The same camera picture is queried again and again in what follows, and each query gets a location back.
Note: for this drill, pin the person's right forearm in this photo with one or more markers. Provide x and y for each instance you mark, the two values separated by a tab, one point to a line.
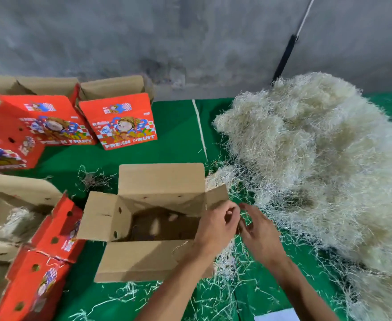
303	297

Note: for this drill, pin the white pole with black grip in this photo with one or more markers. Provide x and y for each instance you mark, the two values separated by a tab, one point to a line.
283	60

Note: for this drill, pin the person's left forearm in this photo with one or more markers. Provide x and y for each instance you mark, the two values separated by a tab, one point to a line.
172	294

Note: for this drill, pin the person's right hand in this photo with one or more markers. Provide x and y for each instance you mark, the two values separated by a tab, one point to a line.
263	237

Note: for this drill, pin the pile of shredded paper filler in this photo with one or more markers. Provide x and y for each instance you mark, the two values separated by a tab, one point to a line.
316	150

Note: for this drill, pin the white printed paper sheet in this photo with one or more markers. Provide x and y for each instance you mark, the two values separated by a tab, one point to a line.
276	315

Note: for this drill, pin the group of red fruit boxes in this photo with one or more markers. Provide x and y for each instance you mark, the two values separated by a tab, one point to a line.
82	120

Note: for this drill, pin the person's left hand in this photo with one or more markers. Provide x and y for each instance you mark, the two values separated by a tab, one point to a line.
216	227

